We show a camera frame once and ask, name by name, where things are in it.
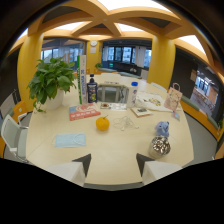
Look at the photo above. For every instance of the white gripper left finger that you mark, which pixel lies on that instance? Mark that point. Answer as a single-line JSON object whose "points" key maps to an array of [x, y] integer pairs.
{"points": [[68, 170]]}

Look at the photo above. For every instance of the white plant pot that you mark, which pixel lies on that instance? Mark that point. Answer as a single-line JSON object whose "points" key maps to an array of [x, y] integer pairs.
{"points": [[53, 101]]}

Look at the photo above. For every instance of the shiny metal bowl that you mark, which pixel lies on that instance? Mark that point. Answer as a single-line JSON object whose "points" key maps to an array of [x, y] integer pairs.
{"points": [[159, 146]]}

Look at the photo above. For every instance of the blue plush toy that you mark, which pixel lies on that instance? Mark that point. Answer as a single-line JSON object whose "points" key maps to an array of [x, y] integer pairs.
{"points": [[162, 128]]}

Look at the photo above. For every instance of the dark blue bottle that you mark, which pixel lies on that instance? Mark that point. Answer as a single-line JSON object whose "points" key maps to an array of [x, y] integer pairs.
{"points": [[92, 89]]}

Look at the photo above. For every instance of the orange chair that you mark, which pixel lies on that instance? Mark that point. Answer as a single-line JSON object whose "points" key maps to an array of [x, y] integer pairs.
{"points": [[19, 110]]}

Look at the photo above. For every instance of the white mesh office chair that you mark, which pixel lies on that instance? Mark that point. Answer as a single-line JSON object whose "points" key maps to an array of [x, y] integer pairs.
{"points": [[13, 136]]}

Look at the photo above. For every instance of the clear bottle blue cap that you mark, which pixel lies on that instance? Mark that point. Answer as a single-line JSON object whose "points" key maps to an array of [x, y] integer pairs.
{"points": [[132, 95]]}

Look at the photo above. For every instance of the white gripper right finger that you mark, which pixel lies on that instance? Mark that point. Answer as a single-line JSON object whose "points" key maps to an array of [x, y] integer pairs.
{"points": [[156, 170]]}

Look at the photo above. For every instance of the green potted plant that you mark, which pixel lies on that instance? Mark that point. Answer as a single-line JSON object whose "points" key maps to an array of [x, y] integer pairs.
{"points": [[51, 80]]}

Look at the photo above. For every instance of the light blue face mask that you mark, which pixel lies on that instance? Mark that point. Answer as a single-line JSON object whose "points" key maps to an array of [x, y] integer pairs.
{"points": [[70, 139]]}

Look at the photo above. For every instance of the flat printed leaflet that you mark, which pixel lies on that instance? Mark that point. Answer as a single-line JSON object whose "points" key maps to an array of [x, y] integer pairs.
{"points": [[113, 106]]}

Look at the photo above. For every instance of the round wall clock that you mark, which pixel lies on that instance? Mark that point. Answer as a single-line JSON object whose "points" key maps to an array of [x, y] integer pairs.
{"points": [[93, 43]]}

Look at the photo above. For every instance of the pink patterned gift bag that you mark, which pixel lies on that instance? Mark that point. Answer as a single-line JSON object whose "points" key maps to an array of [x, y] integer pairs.
{"points": [[173, 98]]}

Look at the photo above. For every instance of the white printed tote bag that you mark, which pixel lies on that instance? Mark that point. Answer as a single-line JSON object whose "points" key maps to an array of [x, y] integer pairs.
{"points": [[151, 101]]}

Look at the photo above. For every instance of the orange fruit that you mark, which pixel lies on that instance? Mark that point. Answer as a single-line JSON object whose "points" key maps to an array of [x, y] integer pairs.
{"points": [[102, 123]]}

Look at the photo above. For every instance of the small picture card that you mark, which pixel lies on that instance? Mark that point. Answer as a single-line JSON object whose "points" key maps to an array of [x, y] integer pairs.
{"points": [[141, 111]]}

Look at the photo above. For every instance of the red printed booklet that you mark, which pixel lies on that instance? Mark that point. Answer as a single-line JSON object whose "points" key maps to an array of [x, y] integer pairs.
{"points": [[84, 111]]}

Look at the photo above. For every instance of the small blue tag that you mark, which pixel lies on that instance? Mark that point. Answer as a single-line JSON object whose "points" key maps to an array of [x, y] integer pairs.
{"points": [[175, 115]]}

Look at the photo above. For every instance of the tall white green box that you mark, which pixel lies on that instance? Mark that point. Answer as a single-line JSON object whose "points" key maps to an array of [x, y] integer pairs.
{"points": [[82, 80]]}

